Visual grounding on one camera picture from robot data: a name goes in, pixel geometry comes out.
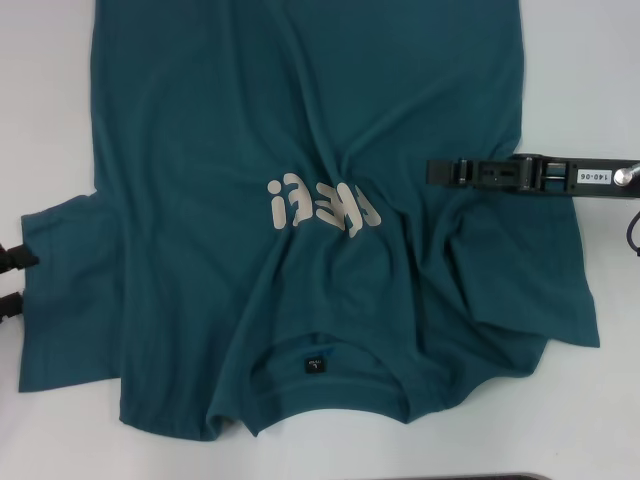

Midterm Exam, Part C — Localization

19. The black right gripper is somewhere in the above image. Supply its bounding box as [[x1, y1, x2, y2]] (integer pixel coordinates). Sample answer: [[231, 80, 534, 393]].
[[425, 155, 640, 195]]

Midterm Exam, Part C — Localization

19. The teal blue printed t-shirt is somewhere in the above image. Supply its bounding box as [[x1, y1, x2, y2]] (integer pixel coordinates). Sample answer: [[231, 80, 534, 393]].
[[17, 0, 601, 430]]

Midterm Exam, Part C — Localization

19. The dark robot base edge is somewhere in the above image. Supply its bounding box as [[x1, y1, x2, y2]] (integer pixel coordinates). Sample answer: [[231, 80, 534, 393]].
[[344, 473, 551, 480]]

